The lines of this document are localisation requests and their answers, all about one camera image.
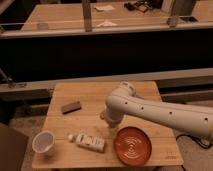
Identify white lotion bottle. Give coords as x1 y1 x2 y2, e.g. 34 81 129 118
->
68 133 105 153

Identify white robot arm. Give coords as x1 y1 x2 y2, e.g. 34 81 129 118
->
103 82 213 142

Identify orange ceramic bowl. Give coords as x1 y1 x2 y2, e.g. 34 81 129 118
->
113 126 152 166

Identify grey rectangular block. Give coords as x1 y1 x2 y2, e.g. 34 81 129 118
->
61 101 81 114

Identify white crumpled paper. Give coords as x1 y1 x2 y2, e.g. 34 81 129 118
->
97 20 117 27

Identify white paper on far table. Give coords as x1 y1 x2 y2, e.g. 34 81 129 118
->
94 5 115 11

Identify clear plastic cup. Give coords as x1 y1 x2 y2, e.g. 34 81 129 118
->
32 131 55 156

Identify black tools on far table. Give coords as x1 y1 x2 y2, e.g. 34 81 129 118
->
124 0 153 13

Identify metal clamp left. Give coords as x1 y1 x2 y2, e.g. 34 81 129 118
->
0 68 27 88

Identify metal post centre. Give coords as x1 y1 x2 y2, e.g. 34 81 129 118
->
82 0 92 32

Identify metal post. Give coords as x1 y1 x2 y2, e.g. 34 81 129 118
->
167 0 197 27
82 0 92 32

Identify black cable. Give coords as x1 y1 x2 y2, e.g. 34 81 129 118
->
175 133 213 150

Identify metal post right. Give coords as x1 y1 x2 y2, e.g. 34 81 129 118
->
167 0 197 27

